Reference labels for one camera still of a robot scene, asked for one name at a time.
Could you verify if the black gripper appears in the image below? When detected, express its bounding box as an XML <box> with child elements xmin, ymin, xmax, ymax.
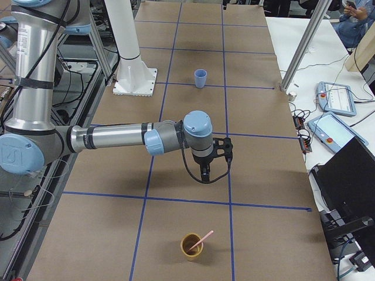
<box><xmin>192</xmin><ymin>153</ymin><xmax>213</xmax><ymax>182</ymax></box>

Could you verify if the blue plastic cup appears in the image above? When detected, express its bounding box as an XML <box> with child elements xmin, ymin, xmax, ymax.
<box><xmin>194</xmin><ymin>69</ymin><xmax>207</xmax><ymax>88</ymax></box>

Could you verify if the pink chopstick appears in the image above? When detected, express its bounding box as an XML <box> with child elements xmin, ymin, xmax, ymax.
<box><xmin>188</xmin><ymin>230</ymin><xmax>214</xmax><ymax>251</ymax></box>

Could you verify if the small metal cylinder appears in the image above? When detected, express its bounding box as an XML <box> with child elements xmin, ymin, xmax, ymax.
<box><xmin>287</xmin><ymin>91</ymin><xmax>298</xmax><ymax>102</ymax></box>

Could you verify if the near blue teach pendant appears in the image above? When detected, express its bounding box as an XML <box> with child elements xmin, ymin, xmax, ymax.
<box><xmin>308</xmin><ymin>112</ymin><xmax>369</xmax><ymax>153</ymax></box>

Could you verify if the blue teach pendant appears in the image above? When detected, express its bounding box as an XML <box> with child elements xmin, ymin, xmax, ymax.
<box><xmin>316</xmin><ymin>81</ymin><xmax>357</xmax><ymax>116</ymax></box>
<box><xmin>308</xmin><ymin>112</ymin><xmax>369</xmax><ymax>153</ymax></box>

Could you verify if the black monitor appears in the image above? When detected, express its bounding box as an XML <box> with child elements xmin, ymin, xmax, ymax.
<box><xmin>312</xmin><ymin>137</ymin><xmax>374</xmax><ymax>264</ymax></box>

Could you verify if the far blue teach pendant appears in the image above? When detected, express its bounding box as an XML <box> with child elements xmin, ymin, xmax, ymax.
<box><xmin>316</xmin><ymin>81</ymin><xmax>357</xmax><ymax>116</ymax></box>

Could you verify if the person in blue shirt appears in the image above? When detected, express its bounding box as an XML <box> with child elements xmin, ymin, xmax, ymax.
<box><xmin>332</xmin><ymin>1</ymin><xmax>374</xmax><ymax>49</ymax></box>

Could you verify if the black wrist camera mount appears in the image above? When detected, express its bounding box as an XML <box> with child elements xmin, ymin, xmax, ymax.
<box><xmin>212</xmin><ymin>137</ymin><xmax>233</xmax><ymax>163</ymax></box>

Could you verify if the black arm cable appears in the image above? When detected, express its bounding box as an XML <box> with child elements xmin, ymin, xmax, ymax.
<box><xmin>180</xmin><ymin>146</ymin><xmax>233</xmax><ymax>184</ymax></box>

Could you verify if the white camera mast pedestal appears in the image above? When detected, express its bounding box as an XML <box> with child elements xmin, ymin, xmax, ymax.
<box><xmin>105</xmin><ymin>0</ymin><xmax>158</xmax><ymax>97</ymax></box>

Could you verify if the aluminium frame post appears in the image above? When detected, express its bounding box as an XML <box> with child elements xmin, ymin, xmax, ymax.
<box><xmin>280</xmin><ymin>0</ymin><xmax>332</xmax><ymax>92</ymax></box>

